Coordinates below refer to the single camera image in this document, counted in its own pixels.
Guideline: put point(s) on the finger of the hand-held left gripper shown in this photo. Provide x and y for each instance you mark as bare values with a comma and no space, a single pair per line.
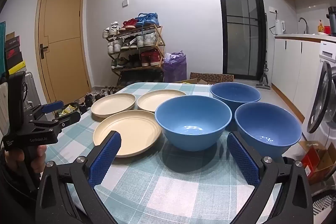
67,120
52,106

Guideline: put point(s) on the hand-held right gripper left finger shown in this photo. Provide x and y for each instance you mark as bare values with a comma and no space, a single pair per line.
105,158

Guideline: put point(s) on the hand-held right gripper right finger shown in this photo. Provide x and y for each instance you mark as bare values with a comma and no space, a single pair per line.
242,158

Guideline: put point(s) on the cream plate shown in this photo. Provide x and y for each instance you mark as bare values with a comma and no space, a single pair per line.
113,105
131,132
161,100

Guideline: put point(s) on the dark blue bowl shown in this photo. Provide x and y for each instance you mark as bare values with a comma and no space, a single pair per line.
235,94
267,129

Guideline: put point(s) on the light blue bowl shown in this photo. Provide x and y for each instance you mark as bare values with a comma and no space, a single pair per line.
193,127

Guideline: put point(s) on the person's left hand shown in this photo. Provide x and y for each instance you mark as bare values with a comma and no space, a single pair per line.
40,158

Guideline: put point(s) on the basket of snack packets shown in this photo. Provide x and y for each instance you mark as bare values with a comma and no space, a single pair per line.
67,109

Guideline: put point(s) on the silver suitcase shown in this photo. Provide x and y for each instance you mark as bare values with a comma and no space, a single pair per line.
32,92

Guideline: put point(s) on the cream ribbed suitcase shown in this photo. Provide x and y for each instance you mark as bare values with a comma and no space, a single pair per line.
4,113

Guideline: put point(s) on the pile of dark shoes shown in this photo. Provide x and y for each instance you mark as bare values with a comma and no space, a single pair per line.
97,96

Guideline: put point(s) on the wooden door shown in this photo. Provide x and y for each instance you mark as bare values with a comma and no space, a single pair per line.
65,64

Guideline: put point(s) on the stack of shoe boxes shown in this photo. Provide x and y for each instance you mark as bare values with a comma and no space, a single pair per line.
13,53

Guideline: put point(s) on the green suitcase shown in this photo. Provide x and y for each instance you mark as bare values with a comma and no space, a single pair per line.
2,48

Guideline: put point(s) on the red cardboard box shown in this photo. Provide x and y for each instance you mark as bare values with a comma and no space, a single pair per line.
312,161

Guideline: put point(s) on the teal checkered tablecloth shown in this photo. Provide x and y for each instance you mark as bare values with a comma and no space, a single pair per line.
170,187

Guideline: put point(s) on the upright floor mop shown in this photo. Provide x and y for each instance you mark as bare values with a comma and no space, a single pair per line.
263,79

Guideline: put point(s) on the patterned cardboard box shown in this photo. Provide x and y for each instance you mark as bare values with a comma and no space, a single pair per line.
210,78

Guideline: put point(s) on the striped floor mat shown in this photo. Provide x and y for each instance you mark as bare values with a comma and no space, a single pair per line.
324,209

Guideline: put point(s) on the white lower kitchen cabinet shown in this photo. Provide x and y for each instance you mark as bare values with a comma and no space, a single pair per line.
288,69

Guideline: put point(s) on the purple plastic bag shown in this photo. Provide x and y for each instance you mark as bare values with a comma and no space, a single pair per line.
176,69

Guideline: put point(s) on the shoe rack with shoes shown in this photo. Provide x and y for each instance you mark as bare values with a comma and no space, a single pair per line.
147,39

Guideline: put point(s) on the black framed glass door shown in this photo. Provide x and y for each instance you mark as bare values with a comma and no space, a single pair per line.
241,29

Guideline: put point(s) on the white washing machine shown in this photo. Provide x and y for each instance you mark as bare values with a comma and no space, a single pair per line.
326,56

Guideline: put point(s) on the white electric kettle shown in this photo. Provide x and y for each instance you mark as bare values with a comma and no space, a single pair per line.
279,27

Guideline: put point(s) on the metal faucet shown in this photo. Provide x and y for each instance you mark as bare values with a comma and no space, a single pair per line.
306,28

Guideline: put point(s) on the orange bottle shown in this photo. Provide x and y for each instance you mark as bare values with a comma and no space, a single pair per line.
320,27

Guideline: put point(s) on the red container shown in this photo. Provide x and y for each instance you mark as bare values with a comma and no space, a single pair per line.
327,29

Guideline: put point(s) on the black countertop appliance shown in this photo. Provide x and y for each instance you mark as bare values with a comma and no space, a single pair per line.
332,19

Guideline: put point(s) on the white wall switch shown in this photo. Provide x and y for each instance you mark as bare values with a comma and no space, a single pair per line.
125,2

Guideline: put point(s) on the white wall outlet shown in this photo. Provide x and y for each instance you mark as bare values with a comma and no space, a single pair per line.
273,9

